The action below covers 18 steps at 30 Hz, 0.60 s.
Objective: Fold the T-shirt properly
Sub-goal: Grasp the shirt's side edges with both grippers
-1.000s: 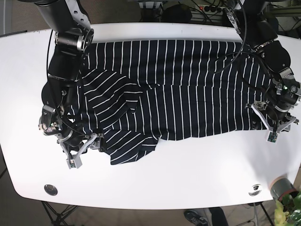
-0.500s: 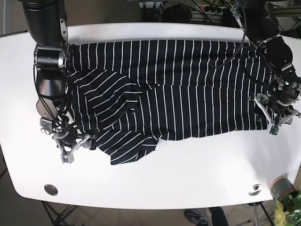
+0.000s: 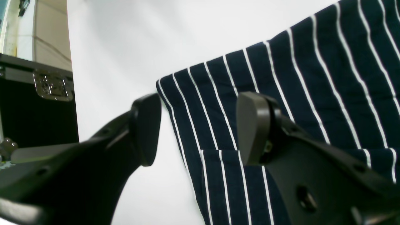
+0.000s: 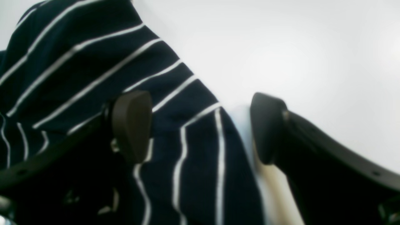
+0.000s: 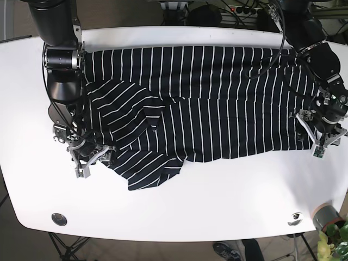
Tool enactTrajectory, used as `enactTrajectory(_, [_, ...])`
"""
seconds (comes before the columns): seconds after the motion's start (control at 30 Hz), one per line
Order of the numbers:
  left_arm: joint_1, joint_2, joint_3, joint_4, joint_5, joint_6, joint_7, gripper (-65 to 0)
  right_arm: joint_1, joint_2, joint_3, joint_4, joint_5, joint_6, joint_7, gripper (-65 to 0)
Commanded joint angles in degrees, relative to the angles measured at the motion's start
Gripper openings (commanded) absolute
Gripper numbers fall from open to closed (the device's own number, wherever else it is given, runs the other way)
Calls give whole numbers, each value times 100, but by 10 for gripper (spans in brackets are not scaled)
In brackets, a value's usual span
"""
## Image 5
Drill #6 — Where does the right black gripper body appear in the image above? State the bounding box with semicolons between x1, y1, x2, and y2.
67;140;117;178

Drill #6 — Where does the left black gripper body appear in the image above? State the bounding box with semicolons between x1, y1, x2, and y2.
295;101;347;159

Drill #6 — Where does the black white striped T-shirt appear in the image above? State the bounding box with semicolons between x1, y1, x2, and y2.
83;46;318;191

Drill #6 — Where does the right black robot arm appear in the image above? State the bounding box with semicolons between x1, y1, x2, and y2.
27;1;116;178

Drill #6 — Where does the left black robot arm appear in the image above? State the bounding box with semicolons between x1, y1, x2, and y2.
267;1;347;159

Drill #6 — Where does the left silver table grommet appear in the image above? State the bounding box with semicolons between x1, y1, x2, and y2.
51;213;67;226

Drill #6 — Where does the silver table grommet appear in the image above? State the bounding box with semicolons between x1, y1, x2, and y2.
287;212;303;227
51;213;67;226

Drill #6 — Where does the grey plant pot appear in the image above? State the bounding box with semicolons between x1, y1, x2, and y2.
311;203;345;232

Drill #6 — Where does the right silver table grommet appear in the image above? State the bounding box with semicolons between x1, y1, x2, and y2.
287;212;303;227

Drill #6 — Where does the green potted plant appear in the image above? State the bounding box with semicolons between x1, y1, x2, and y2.
317;221;347;261

